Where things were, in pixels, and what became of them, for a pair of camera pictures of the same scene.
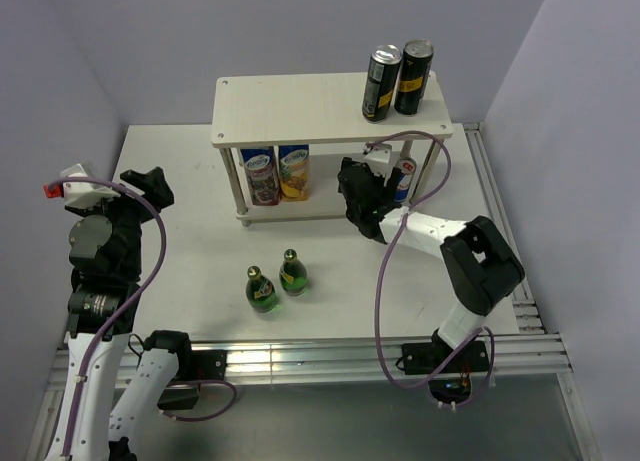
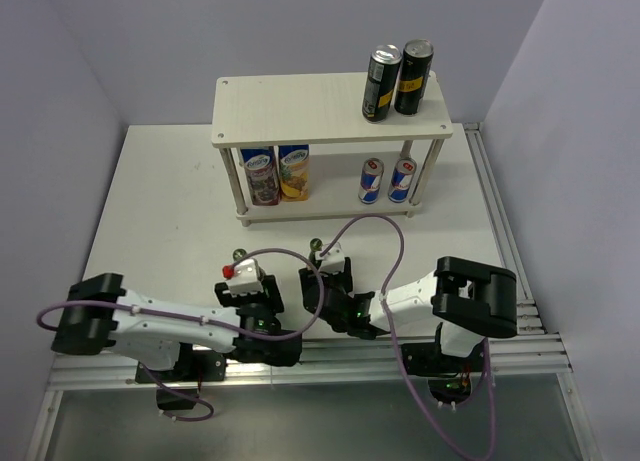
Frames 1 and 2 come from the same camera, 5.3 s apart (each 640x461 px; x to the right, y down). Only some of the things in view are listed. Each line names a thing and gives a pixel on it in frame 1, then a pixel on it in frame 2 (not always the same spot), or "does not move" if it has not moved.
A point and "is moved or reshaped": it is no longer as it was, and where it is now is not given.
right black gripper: (386, 193) → (345, 277)
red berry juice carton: (262, 175) does not move
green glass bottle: (260, 292) is moved or reshaped
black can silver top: (380, 83) does not move
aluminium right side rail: (526, 307) does not move
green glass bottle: (292, 274) → (316, 245)
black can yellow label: (413, 77) does not move
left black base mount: (183, 392) does not move
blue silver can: (407, 167) does not move
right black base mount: (451, 385) does not move
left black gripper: (155, 189) → (271, 301)
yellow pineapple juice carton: (294, 172) does not move
